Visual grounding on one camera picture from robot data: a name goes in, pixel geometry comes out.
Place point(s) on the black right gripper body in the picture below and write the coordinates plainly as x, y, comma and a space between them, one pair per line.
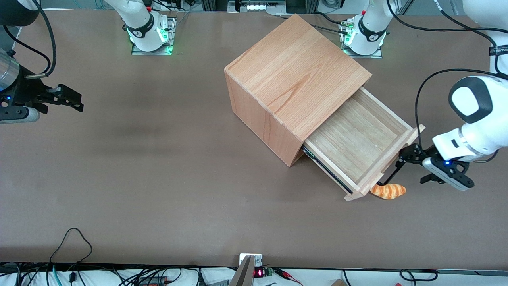
24, 89

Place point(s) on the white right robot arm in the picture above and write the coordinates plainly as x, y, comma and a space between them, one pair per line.
139, 24

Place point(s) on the light wooden drawer cabinet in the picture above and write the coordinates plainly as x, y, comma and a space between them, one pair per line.
293, 75

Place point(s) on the toy bread roll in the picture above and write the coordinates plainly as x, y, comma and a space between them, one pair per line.
391, 192

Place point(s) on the red digit display module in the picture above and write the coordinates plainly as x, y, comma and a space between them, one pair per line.
260, 273

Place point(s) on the lit power strip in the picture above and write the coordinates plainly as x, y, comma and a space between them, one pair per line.
258, 5

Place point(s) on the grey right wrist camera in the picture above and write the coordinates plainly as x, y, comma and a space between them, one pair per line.
20, 115

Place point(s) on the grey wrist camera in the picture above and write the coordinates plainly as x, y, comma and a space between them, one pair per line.
448, 172
20, 115

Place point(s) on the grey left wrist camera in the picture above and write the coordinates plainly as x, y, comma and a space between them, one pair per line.
448, 172

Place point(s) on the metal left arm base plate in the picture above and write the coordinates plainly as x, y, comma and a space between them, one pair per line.
377, 55

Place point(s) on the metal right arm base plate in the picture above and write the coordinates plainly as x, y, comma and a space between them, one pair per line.
166, 47

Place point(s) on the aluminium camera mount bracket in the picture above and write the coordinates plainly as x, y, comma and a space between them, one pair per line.
246, 270

